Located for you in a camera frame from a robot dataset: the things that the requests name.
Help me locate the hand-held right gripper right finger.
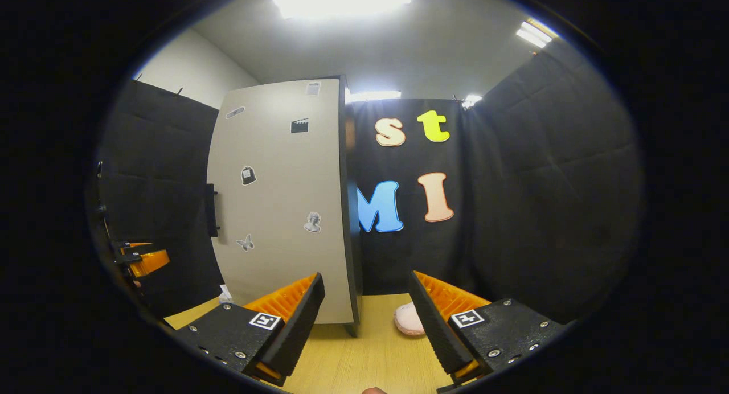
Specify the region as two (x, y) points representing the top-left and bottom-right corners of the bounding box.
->
(408, 270), (570, 386)

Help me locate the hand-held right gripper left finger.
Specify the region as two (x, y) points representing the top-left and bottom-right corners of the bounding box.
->
(174, 272), (326, 386)

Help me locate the black door handle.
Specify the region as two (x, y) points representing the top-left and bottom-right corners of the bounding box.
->
(205, 183), (220, 238)

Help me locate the light grey cabinet door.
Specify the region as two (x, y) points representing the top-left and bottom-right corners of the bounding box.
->
(206, 78), (357, 325)

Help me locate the pink plush toy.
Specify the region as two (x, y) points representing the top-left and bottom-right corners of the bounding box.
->
(394, 302), (427, 336)

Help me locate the black backdrop cloth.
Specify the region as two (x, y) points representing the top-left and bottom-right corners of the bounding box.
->
(94, 38), (644, 326)

